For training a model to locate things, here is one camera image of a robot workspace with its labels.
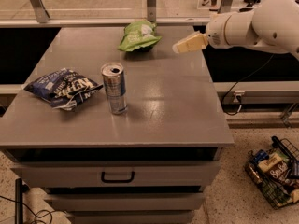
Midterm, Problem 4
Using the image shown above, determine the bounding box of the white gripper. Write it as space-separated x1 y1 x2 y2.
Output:
172 12 238 53

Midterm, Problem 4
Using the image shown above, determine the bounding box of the green rice chip bag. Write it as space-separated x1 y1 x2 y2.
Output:
118 20 161 52

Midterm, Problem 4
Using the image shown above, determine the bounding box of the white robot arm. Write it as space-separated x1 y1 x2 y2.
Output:
172 0 299 60

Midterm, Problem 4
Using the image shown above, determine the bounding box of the cream snack bag in basket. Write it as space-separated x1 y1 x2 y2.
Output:
258 153 282 173

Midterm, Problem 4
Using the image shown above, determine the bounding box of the blue kettle chip bag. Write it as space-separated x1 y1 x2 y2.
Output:
24 68 103 111

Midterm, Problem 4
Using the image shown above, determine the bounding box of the brown snack bag in basket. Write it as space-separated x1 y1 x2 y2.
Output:
267 161 294 186

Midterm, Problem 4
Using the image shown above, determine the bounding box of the silver blue energy drink can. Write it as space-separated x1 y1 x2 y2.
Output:
101 63 127 114

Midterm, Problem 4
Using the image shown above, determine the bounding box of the blue packet in basket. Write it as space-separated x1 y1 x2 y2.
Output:
251 149 269 165

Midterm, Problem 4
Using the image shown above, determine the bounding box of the grey drawer cabinet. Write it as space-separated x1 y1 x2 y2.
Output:
0 26 233 224

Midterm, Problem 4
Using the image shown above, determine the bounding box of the black cable at wall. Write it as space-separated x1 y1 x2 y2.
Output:
221 53 276 117

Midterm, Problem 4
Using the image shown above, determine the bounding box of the metal railing post middle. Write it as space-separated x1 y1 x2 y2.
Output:
146 0 156 22

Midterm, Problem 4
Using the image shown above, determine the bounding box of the black wire basket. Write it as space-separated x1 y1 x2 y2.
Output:
244 136 299 209

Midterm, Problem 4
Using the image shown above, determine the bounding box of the black drawer handle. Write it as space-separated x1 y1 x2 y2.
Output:
100 171 135 184

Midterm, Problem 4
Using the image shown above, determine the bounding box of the metal railing post left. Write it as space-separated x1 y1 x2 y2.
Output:
29 0 50 23

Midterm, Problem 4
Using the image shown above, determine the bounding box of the black post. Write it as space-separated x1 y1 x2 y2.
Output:
15 178 23 224

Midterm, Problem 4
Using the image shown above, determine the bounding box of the black cable on floor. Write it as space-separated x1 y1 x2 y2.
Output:
0 194 59 224

